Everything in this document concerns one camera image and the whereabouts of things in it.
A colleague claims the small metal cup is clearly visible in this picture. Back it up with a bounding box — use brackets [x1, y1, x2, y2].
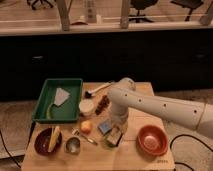
[65, 137, 80, 155]

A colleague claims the black office chair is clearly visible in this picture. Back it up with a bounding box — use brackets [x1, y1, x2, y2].
[129, 0, 158, 23]
[26, 0, 54, 10]

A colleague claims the egg in red bowl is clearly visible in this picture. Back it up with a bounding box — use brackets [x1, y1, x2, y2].
[144, 135, 158, 150]

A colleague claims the black floor cable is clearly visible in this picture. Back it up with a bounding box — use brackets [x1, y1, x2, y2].
[169, 133, 213, 171]

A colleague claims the blue sponge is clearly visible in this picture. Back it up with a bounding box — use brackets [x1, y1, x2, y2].
[98, 120, 112, 135]

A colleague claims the black office chair left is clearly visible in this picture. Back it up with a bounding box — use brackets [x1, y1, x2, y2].
[26, 0, 54, 10]

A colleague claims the green plastic cup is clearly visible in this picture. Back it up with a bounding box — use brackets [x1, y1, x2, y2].
[103, 136, 117, 148]

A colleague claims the red plastic bowl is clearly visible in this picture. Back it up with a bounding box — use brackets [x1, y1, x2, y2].
[136, 125, 168, 156]

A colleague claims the orange fruit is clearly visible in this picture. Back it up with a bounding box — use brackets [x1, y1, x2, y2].
[80, 120, 93, 134]

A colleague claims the metal spoon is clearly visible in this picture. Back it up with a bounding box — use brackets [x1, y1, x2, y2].
[72, 129, 98, 146]

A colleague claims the black cable left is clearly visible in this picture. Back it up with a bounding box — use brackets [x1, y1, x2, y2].
[0, 129, 22, 169]

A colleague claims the green banana in tray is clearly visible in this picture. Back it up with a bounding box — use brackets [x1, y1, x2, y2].
[46, 103, 54, 119]

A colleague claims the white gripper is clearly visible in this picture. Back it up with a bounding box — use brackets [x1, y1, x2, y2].
[109, 103, 129, 134]

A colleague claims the dark brown bowl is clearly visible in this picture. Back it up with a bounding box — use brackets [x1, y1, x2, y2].
[34, 128, 62, 156]

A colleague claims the grey cloth piece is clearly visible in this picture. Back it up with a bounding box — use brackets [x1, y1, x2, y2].
[54, 88, 70, 106]

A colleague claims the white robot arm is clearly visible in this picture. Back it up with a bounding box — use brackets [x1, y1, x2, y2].
[107, 78, 213, 139]

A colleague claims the white round container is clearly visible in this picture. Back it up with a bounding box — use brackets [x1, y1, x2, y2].
[79, 99, 94, 116]

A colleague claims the green plastic tray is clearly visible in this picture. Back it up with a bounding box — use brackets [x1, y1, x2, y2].
[32, 78, 83, 123]

